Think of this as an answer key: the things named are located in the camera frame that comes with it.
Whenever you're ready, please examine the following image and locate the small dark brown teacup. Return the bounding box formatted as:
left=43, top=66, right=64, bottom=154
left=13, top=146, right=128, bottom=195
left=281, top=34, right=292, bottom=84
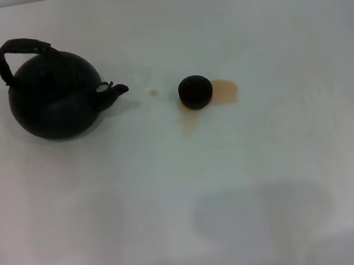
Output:
left=175, top=72, right=216, bottom=112

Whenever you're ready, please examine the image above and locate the large brown tea puddle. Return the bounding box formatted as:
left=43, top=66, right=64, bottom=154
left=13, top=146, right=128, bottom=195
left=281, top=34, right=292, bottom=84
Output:
left=171, top=77, right=245, bottom=138

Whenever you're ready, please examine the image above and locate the black round teapot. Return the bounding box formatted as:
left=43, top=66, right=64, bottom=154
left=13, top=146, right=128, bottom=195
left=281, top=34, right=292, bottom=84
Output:
left=0, top=23, right=135, bottom=149

